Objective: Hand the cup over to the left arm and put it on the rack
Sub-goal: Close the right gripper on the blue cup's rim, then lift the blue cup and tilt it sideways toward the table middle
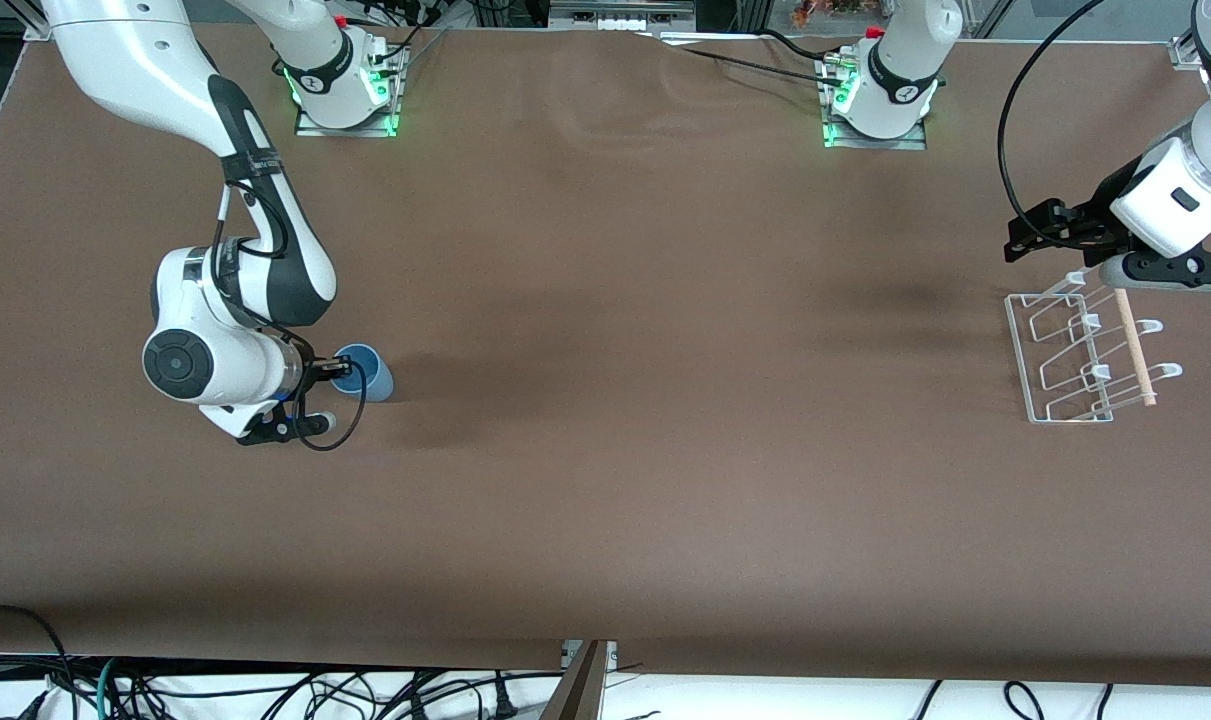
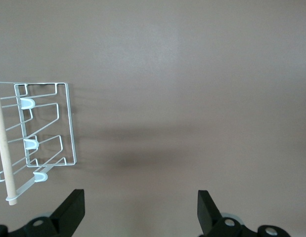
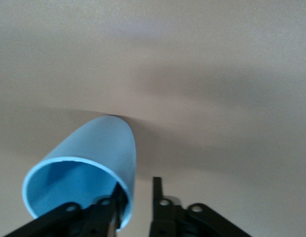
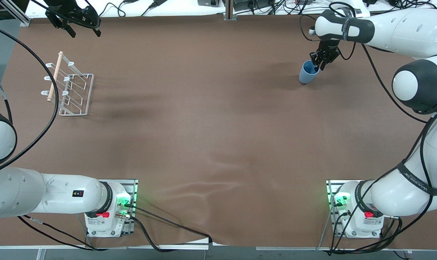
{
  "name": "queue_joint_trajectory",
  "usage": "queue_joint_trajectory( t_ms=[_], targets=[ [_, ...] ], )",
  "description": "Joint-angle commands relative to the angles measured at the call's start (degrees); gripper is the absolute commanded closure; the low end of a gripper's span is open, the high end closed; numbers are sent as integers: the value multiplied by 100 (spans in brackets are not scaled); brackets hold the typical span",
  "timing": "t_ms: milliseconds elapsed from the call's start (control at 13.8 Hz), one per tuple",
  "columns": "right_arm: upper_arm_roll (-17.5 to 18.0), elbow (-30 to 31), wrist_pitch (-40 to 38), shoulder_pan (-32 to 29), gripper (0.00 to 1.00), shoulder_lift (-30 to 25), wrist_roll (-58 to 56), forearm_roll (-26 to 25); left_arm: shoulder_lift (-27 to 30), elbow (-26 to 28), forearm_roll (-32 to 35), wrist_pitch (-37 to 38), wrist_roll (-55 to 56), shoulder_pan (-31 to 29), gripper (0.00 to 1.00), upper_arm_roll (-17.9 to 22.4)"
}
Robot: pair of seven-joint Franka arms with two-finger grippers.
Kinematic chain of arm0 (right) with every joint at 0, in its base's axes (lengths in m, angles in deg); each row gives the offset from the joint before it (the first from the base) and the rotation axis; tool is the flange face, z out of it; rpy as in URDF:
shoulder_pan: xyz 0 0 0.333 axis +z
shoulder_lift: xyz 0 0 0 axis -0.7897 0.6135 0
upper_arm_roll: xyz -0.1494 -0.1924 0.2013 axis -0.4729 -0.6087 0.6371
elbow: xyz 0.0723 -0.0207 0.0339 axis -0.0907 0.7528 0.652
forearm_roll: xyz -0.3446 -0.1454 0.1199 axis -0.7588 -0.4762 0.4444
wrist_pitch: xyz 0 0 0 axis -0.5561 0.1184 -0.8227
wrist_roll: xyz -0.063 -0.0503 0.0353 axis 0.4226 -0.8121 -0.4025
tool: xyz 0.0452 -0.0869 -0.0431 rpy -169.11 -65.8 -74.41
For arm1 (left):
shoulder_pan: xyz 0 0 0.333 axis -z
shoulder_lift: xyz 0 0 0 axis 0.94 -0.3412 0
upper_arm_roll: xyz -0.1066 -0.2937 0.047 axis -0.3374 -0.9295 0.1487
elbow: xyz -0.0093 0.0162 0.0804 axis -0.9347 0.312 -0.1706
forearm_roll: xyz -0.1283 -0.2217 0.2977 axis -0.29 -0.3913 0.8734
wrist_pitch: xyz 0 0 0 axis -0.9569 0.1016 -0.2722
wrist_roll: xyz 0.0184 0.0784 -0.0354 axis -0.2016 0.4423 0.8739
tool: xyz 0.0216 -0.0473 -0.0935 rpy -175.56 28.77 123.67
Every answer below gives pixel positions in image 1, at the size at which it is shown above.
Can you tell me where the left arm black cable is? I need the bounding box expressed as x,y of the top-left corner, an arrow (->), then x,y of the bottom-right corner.
998,0 -> 1111,241

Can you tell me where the black looped cable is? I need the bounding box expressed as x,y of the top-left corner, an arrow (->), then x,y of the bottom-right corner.
0,604 -> 74,720

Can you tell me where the aluminium frame post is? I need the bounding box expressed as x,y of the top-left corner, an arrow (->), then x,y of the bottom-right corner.
540,640 -> 618,720

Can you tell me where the blue plastic cup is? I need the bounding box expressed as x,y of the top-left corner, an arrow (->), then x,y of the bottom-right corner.
329,344 -> 395,403

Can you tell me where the short black table cable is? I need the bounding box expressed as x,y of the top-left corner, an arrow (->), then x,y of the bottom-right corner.
758,28 -> 841,63

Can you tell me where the wooden rack rod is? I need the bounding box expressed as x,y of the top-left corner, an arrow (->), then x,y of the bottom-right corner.
1113,288 -> 1159,407

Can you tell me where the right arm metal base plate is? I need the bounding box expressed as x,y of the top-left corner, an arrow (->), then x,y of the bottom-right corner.
295,40 -> 407,139

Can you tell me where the white connector strip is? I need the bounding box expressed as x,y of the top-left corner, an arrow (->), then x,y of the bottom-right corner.
550,0 -> 697,32

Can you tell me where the thin black cable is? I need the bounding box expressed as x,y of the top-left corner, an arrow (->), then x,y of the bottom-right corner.
1003,680 -> 1048,720

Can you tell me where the white wire cup rack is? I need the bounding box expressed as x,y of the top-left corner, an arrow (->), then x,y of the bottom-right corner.
1004,270 -> 1184,425

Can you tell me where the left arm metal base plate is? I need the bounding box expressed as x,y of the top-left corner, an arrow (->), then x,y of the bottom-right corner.
820,55 -> 929,151

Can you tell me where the teal cable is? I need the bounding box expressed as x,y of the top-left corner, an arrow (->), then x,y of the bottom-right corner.
93,657 -> 123,720

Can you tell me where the brown table cloth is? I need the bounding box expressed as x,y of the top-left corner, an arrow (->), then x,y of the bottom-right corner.
0,18 -> 1211,689

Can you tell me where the long black table cable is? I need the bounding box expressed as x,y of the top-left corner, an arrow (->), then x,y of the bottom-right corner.
655,34 -> 848,83

